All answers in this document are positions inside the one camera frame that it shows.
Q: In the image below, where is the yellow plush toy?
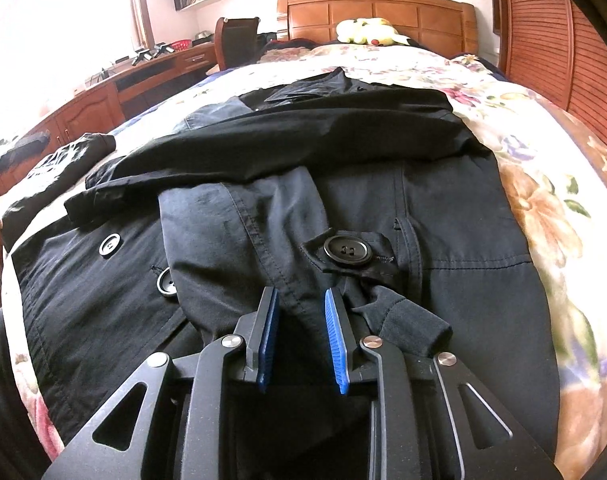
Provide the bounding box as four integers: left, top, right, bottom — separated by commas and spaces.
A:
336, 17, 409, 47

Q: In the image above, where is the wooden bed headboard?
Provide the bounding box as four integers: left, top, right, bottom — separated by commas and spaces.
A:
276, 0, 479, 56

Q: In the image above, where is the wooden slatted wardrobe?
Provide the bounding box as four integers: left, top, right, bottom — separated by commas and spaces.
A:
488, 0, 607, 136

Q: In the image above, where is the floral blanket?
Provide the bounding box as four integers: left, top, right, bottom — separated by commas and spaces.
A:
0, 42, 607, 466

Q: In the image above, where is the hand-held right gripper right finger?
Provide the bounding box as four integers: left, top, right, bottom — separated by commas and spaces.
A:
324, 288, 554, 480

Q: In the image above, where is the wooden desk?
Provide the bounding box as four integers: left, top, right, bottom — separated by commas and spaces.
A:
34, 40, 219, 136

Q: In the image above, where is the dark grey garment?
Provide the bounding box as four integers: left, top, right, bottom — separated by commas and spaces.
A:
1, 132, 117, 226

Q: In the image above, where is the dark cloth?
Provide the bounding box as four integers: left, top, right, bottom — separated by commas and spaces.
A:
258, 32, 314, 54

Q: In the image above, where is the black double-breasted coat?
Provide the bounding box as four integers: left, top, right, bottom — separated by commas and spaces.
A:
11, 66, 559, 480

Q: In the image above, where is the black device on desk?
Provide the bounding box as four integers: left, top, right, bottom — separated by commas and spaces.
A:
131, 45, 177, 67

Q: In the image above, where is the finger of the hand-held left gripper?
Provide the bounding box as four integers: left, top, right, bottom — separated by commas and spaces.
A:
0, 131, 52, 182

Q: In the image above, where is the wooden chair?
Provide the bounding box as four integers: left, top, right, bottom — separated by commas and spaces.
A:
214, 16, 260, 70

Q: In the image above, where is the window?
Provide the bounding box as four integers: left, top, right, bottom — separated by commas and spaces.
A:
0, 0, 157, 126

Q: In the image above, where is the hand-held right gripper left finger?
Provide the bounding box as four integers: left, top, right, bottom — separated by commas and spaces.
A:
41, 286, 282, 480

